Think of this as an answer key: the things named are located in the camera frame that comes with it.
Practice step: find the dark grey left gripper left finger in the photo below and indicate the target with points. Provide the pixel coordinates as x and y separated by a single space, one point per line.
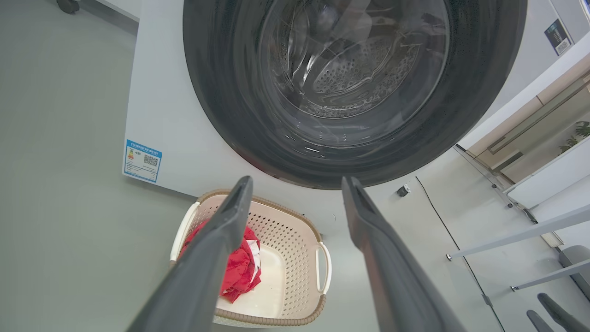
198 267

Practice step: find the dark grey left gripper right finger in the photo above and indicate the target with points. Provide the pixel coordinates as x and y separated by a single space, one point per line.
396 276

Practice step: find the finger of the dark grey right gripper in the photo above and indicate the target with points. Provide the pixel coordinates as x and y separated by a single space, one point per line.
539 323
562 318

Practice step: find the beige perforated laundry basket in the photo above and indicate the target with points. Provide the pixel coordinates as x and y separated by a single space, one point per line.
286 249

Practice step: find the red garment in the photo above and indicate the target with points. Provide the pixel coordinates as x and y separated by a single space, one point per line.
239 272

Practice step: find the short white table leg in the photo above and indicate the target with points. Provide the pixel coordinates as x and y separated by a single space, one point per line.
553 275

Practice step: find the white garment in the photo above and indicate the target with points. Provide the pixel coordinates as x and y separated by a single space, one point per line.
254 253

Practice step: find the long white table leg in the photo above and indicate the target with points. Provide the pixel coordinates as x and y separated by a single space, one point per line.
507 239

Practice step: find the blue energy label sticker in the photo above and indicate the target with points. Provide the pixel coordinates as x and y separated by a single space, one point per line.
142 160

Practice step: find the white table panel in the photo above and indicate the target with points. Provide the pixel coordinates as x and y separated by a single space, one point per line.
553 180

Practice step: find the white front-load washing machine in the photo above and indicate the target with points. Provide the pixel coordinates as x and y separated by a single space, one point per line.
184 92

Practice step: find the dark round washing machine door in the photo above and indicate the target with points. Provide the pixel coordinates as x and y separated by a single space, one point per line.
221 92

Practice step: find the green potted plant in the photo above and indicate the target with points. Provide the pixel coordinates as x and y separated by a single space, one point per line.
581 129

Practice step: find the dark rectangular QR sticker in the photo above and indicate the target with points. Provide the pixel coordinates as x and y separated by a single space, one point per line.
558 37

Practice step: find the black caster wheel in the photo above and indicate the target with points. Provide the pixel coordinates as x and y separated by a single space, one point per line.
68 5

